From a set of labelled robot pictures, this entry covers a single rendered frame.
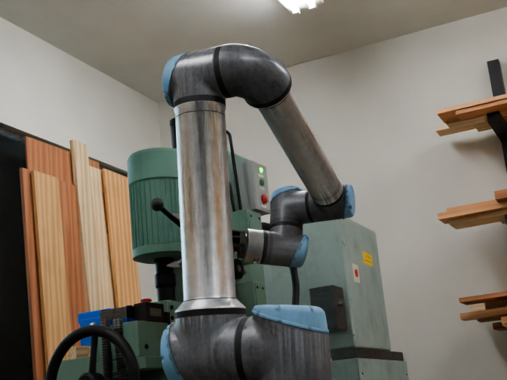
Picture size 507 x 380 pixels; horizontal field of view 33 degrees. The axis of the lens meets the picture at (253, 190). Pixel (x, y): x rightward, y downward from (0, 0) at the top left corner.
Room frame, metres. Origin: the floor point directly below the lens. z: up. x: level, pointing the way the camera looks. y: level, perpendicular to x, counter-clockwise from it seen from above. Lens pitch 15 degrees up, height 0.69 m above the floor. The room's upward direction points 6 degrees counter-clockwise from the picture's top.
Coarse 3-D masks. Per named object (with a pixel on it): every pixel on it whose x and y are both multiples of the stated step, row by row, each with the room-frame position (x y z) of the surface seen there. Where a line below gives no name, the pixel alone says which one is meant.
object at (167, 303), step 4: (164, 300) 2.33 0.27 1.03; (168, 300) 2.34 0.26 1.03; (164, 304) 2.33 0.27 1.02; (168, 304) 2.33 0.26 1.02; (172, 304) 2.35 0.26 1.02; (176, 304) 2.37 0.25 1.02; (180, 304) 2.39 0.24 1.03; (164, 308) 2.33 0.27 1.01; (168, 308) 2.33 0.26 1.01; (172, 308) 2.34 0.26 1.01; (176, 308) 2.37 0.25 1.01; (172, 312) 2.35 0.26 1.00; (172, 316) 2.34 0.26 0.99; (172, 320) 2.35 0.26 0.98
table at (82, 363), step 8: (64, 360) 2.36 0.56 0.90; (72, 360) 2.34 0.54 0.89; (80, 360) 2.33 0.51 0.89; (88, 360) 2.31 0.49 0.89; (112, 360) 2.16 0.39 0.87; (144, 360) 2.11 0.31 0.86; (152, 360) 2.13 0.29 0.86; (160, 360) 2.16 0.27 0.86; (64, 368) 2.35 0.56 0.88; (72, 368) 2.34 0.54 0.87; (80, 368) 2.33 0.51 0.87; (88, 368) 2.31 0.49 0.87; (96, 368) 2.18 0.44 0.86; (112, 368) 2.16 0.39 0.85; (144, 368) 2.11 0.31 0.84; (152, 368) 2.14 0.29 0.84; (160, 368) 2.17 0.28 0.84; (64, 376) 2.36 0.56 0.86; (72, 376) 2.34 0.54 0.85
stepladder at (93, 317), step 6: (84, 312) 3.31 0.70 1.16; (90, 312) 3.29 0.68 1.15; (96, 312) 3.28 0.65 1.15; (78, 318) 3.31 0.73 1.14; (84, 318) 3.30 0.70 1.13; (90, 318) 3.28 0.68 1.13; (96, 318) 3.26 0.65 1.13; (84, 324) 3.28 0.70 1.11; (90, 324) 3.26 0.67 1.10; (96, 324) 3.26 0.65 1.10; (90, 336) 3.27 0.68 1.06; (84, 342) 3.29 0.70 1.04; (90, 342) 3.27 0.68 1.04
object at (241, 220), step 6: (240, 210) 2.46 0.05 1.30; (246, 210) 2.45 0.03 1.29; (234, 216) 2.47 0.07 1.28; (240, 216) 2.46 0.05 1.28; (246, 216) 2.45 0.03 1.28; (252, 216) 2.47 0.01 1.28; (258, 216) 2.51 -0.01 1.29; (234, 222) 2.47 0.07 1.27; (240, 222) 2.46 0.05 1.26; (246, 222) 2.45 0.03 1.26; (252, 222) 2.47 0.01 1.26; (258, 222) 2.50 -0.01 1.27; (234, 228) 2.47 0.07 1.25; (240, 228) 2.46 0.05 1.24; (246, 228) 2.45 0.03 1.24; (252, 228) 2.47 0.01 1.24; (258, 228) 2.50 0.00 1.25; (234, 258) 2.47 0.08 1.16; (246, 264) 2.54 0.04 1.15
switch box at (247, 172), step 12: (240, 168) 2.57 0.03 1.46; (252, 168) 2.55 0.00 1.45; (264, 168) 2.62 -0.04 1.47; (240, 180) 2.57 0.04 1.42; (252, 180) 2.55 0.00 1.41; (264, 180) 2.61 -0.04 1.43; (240, 192) 2.57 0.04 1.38; (252, 192) 2.55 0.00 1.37; (264, 192) 2.60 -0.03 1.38; (252, 204) 2.55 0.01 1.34; (264, 204) 2.59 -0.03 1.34
